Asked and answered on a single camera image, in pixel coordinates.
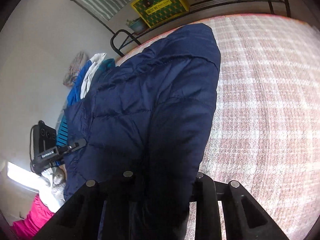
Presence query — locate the navy blue puffer jacket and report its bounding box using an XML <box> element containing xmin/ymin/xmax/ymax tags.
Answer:
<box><xmin>65</xmin><ymin>23</ymin><xmax>221</xmax><ymax>239</ymax></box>

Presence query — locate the folded blue clothes pile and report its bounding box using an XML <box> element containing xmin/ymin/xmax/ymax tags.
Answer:
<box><xmin>67</xmin><ymin>53</ymin><xmax>116</xmax><ymax>107</ymax></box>

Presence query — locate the black metal clothes rack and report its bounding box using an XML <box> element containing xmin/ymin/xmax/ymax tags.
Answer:
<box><xmin>43</xmin><ymin>0</ymin><xmax>292</xmax><ymax>58</ymax></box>

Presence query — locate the blue folding mattress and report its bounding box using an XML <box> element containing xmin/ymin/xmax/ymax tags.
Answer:
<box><xmin>56</xmin><ymin>115</ymin><xmax>68</xmax><ymax>146</ymax></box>

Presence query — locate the pink garment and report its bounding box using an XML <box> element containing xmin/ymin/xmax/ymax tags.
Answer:
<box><xmin>10</xmin><ymin>194</ymin><xmax>55</xmax><ymax>239</ymax></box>

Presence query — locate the folded floral quilt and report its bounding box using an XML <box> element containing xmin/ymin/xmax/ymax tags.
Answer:
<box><xmin>62</xmin><ymin>51</ymin><xmax>88</xmax><ymax>88</ymax></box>

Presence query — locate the small potted plant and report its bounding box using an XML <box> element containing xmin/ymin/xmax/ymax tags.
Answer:
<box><xmin>126</xmin><ymin>17</ymin><xmax>148</xmax><ymax>34</ymax></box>

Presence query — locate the yellow green storage crate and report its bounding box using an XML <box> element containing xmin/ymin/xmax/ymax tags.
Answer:
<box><xmin>131</xmin><ymin>0</ymin><xmax>190</xmax><ymax>28</ymax></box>

